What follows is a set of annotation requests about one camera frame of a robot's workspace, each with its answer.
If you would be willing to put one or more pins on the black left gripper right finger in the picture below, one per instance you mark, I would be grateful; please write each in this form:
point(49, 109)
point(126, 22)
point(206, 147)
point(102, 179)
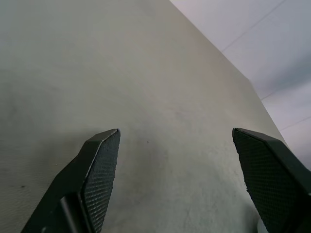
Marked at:
point(274, 174)

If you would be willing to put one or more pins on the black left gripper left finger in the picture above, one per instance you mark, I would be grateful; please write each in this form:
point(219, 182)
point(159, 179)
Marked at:
point(80, 184)

